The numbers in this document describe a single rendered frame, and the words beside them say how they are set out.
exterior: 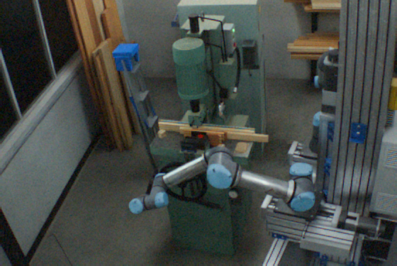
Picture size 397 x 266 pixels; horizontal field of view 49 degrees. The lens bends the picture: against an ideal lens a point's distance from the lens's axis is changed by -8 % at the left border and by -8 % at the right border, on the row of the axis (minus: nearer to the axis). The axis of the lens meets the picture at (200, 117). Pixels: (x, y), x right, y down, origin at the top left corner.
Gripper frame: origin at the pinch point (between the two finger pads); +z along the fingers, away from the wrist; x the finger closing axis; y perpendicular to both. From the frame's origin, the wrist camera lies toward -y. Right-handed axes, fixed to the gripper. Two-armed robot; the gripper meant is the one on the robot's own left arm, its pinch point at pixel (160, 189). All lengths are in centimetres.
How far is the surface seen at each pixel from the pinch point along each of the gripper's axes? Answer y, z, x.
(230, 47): -83, 30, 27
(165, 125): -33.2, 28.4, -9.9
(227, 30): -93, 24, 26
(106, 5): -127, 138, -120
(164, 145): -22.6, 16.8, -5.2
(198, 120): -39.6, 17.7, 14.0
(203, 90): -57, 9, 18
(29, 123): -24, 31, -119
